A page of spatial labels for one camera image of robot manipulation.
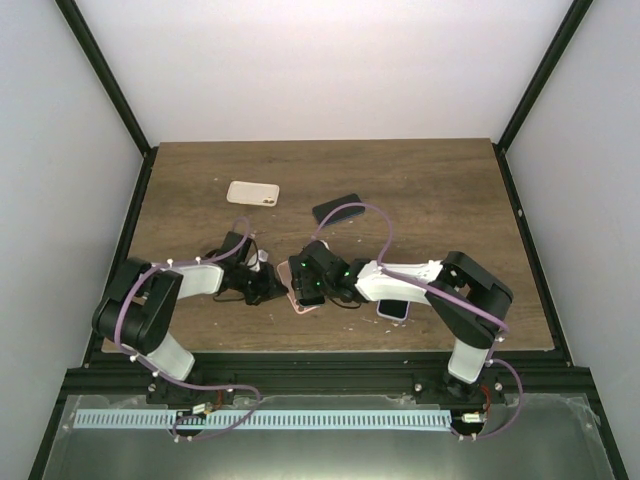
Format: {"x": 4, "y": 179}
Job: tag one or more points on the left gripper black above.
{"x": 271, "y": 287}

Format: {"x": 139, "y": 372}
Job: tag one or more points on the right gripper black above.
{"x": 302, "y": 285}

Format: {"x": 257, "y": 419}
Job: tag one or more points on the pink phone case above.
{"x": 285, "y": 276}

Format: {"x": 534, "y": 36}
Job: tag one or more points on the lavender phone case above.
{"x": 395, "y": 310}

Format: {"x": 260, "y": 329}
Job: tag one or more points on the beige phone case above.
{"x": 253, "y": 194}

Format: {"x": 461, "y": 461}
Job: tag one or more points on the black phone teal edge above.
{"x": 312, "y": 301}

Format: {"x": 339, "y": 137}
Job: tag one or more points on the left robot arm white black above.
{"x": 137, "y": 308}

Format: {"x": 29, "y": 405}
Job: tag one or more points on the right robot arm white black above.
{"x": 470, "y": 301}

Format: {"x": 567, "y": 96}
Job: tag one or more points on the black phone blue edge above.
{"x": 338, "y": 210}

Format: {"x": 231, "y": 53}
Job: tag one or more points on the metal front plate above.
{"x": 546, "y": 436}

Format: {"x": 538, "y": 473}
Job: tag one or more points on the black aluminium frame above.
{"x": 292, "y": 373}

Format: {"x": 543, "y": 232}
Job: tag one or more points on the light blue slotted cable duct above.
{"x": 409, "y": 420}

